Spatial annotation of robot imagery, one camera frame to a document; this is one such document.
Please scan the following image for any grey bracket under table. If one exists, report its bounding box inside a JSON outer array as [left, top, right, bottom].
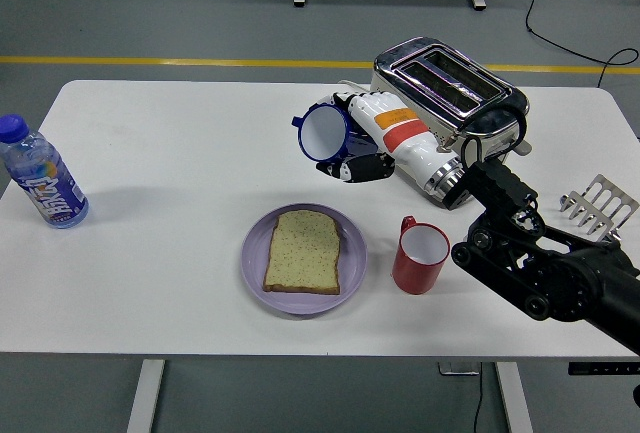
[[438, 361, 481, 377]]

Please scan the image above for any plastic bottle blue label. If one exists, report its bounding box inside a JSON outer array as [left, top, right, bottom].
[[0, 113, 90, 230]]

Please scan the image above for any black floor cable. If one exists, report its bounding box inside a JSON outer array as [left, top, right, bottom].
[[517, 0, 640, 88]]

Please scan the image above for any purple round plate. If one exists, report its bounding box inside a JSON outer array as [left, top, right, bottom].
[[240, 202, 369, 317]]

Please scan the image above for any metal toast rack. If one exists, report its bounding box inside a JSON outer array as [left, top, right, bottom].
[[558, 173, 640, 244]]

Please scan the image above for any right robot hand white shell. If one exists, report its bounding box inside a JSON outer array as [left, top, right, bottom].
[[309, 90, 456, 190]]

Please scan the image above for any black cable under table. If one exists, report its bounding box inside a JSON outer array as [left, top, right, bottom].
[[472, 375, 487, 433]]

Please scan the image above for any cream and chrome toaster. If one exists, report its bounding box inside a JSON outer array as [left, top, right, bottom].
[[370, 36, 533, 212]]

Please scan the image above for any white toaster cord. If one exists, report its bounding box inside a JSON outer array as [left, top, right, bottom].
[[337, 79, 372, 98]]

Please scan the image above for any blue enamel cup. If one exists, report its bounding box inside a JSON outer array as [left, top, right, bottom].
[[291, 103, 381, 164]]

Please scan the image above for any bread slice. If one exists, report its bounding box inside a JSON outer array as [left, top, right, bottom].
[[262, 209, 344, 297]]

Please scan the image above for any black table control panel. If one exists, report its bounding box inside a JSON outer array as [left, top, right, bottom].
[[567, 361, 640, 377]]

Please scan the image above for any red enamel cup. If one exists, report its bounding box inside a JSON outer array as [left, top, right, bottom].
[[391, 214, 451, 296]]

